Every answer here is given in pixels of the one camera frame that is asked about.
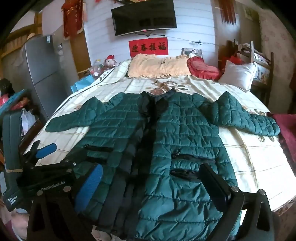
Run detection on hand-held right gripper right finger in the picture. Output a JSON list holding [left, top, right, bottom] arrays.
[[198, 163, 274, 241]]

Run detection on grey refrigerator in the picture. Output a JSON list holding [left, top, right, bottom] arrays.
[[22, 35, 80, 118]]

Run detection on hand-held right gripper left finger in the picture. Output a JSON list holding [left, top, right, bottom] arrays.
[[26, 163, 104, 241]]

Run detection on blue bag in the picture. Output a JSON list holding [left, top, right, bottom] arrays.
[[70, 75, 94, 93]]

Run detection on red wall banner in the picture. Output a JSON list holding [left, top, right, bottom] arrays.
[[129, 38, 167, 58]]

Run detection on black wall television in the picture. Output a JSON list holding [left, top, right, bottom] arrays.
[[111, 0, 177, 37]]

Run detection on white plastic bag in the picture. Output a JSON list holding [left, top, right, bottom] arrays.
[[21, 108, 36, 136]]

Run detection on red heart cushion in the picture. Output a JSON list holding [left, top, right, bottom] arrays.
[[187, 57, 223, 80]]

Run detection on plush toy with red hat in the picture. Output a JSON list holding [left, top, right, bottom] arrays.
[[103, 55, 118, 69]]

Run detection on red hanging wall ornament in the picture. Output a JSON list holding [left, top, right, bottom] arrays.
[[218, 0, 236, 25]]

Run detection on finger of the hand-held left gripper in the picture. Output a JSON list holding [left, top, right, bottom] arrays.
[[35, 143, 57, 164], [23, 140, 40, 166]]

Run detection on maroon blanket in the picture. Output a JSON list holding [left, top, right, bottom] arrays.
[[267, 112, 296, 172]]

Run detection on wooden cot frame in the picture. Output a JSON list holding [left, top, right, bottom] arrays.
[[218, 39, 274, 107]]

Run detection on framed photo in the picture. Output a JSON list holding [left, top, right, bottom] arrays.
[[181, 48, 203, 58]]

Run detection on colourful toy pack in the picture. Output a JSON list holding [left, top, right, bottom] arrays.
[[89, 59, 104, 78]]

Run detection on person's maroon garment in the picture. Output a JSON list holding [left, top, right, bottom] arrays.
[[0, 209, 28, 241]]

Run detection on red cloth on cot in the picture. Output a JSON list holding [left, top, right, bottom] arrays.
[[229, 52, 245, 65]]

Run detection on orange-yellow pillow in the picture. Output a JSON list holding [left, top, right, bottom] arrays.
[[127, 54, 192, 78]]

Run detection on red hanging garment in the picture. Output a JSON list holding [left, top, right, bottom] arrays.
[[60, 0, 84, 39]]

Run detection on floral checked bedsheet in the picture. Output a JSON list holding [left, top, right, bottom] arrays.
[[17, 59, 292, 212]]

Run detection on green quilted jacket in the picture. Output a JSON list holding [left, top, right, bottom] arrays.
[[46, 90, 281, 241]]

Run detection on white pillow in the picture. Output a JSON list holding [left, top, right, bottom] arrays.
[[218, 60, 258, 91]]

